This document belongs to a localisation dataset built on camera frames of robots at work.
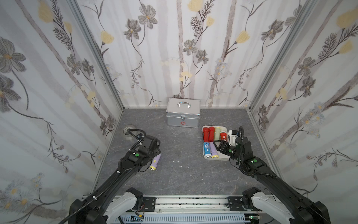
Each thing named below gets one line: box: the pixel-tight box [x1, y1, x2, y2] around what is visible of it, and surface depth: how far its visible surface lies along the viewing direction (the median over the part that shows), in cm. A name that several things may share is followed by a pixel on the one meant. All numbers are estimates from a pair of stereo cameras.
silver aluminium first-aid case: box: [165, 98, 201, 129], surface depth 103 cm
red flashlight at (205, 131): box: [202, 127, 210, 143], surface depth 103 cm
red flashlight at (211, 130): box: [208, 126, 215, 142], surface depth 103 cm
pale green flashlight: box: [214, 126, 222, 141], surface depth 103 cm
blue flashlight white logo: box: [203, 141, 213, 159], surface depth 94 cm
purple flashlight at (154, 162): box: [148, 153, 162, 171], surface depth 88 cm
